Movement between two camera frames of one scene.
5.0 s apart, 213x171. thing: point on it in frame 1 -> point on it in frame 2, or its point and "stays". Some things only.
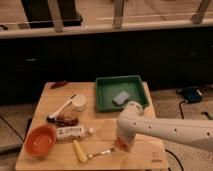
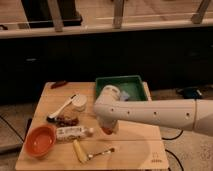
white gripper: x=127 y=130 -> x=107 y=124
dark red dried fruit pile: x=62 y=121 stays
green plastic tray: x=108 y=88 stays
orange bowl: x=39 y=140 stays
